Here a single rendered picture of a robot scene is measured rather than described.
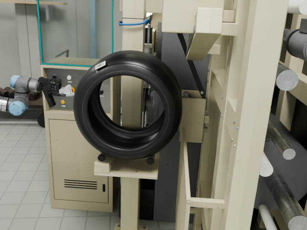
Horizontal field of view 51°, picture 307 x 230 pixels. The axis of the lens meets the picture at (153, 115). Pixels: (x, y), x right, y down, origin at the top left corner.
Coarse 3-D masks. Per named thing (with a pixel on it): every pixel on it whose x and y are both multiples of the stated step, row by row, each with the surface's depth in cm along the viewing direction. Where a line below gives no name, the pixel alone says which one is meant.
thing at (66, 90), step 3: (66, 87) 179; (60, 90) 180; (63, 90) 180; (66, 90) 180; (69, 90) 180; (63, 93) 180; (66, 93) 180; (69, 93) 180; (66, 96) 180; (69, 96) 181
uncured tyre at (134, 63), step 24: (96, 72) 165; (120, 72) 164; (144, 72) 163; (168, 72) 173; (96, 96) 199; (168, 96) 167; (96, 120) 202; (168, 120) 171; (96, 144) 178; (120, 144) 199; (144, 144) 178
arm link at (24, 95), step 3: (15, 93) 181; (18, 93) 180; (21, 93) 180; (24, 93) 181; (27, 93) 183; (15, 96) 181; (18, 96) 178; (21, 96) 179; (24, 96) 181; (27, 96) 184; (27, 99) 184; (27, 102) 183; (27, 105) 186; (27, 108) 187
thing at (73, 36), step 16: (48, 0) 230; (64, 0) 229; (80, 0) 228; (96, 0) 228; (112, 0) 226; (48, 16) 233; (64, 16) 233; (80, 16) 232; (96, 16) 231; (112, 16) 230; (48, 32) 237; (64, 32) 237; (80, 32) 236; (96, 32) 235; (112, 32) 234; (48, 48) 241; (64, 48) 240; (80, 48) 240; (96, 48) 239; (112, 48) 238; (48, 64) 244; (64, 64) 244; (80, 64) 244
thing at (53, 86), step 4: (40, 80) 179; (44, 80) 179; (48, 80) 177; (52, 80) 180; (56, 80) 181; (60, 80) 182; (40, 84) 180; (44, 84) 180; (48, 84) 178; (52, 84) 178; (56, 84) 178; (60, 84) 183; (40, 88) 181; (44, 88) 181; (48, 88) 178; (52, 88) 179; (56, 88) 179; (60, 88) 184; (48, 92) 180; (52, 92) 179
